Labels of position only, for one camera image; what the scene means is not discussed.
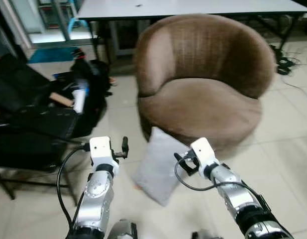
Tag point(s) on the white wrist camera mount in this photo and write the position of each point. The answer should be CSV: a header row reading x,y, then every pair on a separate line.
x,y
101,149
204,152

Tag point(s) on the black chair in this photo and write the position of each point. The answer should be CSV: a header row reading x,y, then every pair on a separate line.
x,y
29,129

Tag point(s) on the white box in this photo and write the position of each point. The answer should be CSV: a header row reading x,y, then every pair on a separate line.
x,y
79,99

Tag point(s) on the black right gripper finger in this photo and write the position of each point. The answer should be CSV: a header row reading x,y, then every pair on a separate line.
x,y
178,160

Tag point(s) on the glass door cabinet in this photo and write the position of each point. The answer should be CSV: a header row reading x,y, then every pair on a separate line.
x,y
49,20

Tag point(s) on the grey pillow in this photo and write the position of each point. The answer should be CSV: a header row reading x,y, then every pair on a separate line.
x,y
158,169

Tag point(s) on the wooden block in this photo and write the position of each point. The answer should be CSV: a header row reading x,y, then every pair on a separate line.
x,y
61,98

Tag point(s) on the silver left robot leg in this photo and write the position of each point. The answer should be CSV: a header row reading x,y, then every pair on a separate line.
x,y
123,230

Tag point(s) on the white long table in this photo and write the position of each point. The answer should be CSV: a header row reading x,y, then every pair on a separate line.
x,y
193,7

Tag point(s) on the brown velvet round armchair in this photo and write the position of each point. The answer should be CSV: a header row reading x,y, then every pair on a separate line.
x,y
203,99

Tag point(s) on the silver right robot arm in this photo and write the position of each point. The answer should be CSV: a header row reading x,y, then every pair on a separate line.
x,y
238,199

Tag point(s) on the blue floor mat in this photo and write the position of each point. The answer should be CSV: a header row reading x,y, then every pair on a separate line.
x,y
51,55

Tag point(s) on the small red white cup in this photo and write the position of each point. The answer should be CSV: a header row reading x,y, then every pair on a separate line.
x,y
112,79

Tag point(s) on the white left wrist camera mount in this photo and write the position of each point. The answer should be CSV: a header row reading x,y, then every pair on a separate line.
x,y
101,149

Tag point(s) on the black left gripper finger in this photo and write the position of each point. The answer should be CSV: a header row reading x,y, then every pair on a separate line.
x,y
125,145

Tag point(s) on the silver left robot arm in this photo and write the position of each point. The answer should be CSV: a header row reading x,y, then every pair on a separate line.
x,y
96,199

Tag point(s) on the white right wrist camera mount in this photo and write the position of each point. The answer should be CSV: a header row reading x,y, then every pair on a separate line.
x,y
204,152

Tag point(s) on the black router with plugs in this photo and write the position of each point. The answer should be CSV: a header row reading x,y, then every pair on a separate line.
x,y
285,64

